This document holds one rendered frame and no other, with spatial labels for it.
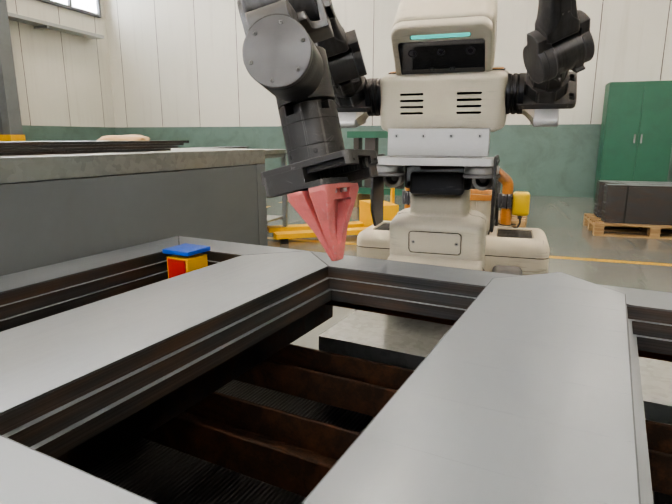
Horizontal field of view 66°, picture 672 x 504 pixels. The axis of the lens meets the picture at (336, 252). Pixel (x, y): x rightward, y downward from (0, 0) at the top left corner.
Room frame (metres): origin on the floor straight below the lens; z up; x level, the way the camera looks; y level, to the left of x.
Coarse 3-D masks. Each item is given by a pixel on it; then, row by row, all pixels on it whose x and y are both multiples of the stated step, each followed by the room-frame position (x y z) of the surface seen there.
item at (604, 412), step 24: (432, 360) 0.48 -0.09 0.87; (408, 384) 0.42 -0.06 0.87; (432, 384) 0.42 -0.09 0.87; (456, 384) 0.42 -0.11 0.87; (480, 384) 0.42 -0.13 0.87; (504, 384) 0.42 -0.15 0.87; (528, 384) 0.42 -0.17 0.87; (552, 384) 0.42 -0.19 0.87; (576, 384) 0.42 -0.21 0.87; (504, 408) 0.38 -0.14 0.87; (528, 408) 0.38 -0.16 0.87; (552, 408) 0.38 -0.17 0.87; (576, 408) 0.38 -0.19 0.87; (600, 408) 0.38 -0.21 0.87; (624, 408) 0.38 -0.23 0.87; (600, 432) 0.35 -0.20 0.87; (624, 432) 0.35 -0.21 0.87
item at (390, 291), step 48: (48, 288) 0.77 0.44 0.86; (96, 288) 0.83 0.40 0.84; (288, 288) 0.75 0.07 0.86; (336, 288) 0.84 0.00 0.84; (384, 288) 0.80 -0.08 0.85; (432, 288) 0.77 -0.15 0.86; (480, 288) 0.74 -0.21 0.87; (192, 336) 0.57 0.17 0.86; (240, 336) 0.63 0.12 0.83; (96, 384) 0.45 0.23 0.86; (144, 384) 0.49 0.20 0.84; (0, 432) 0.37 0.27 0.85; (48, 432) 0.40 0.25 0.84; (96, 432) 0.43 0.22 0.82
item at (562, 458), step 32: (384, 416) 0.37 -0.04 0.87; (416, 416) 0.37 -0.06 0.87; (448, 416) 0.37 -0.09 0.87; (480, 416) 0.37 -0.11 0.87; (512, 416) 0.37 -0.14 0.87; (416, 448) 0.33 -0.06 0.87; (448, 448) 0.33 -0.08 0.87; (480, 448) 0.33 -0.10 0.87; (512, 448) 0.33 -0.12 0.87; (544, 448) 0.33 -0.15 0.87; (576, 448) 0.33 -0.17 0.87; (608, 448) 0.33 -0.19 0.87; (544, 480) 0.29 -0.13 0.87; (576, 480) 0.29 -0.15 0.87; (608, 480) 0.29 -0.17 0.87
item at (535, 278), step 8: (512, 280) 0.76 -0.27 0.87; (520, 280) 0.76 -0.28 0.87; (528, 280) 0.76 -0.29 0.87; (536, 280) 0.76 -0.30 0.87; (544, 280) 0.76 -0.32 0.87; (552, 280) 0.76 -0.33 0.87; (560, 280) 0.76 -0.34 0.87; (568, 280) 0.76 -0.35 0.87; (576, 280) 0.76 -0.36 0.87; (584, 280) 0.76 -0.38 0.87; (584, 288) 0.72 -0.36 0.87; (592, 288) 0.72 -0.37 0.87; (600, 288) 0.72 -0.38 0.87; (608, 288) 0.72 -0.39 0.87
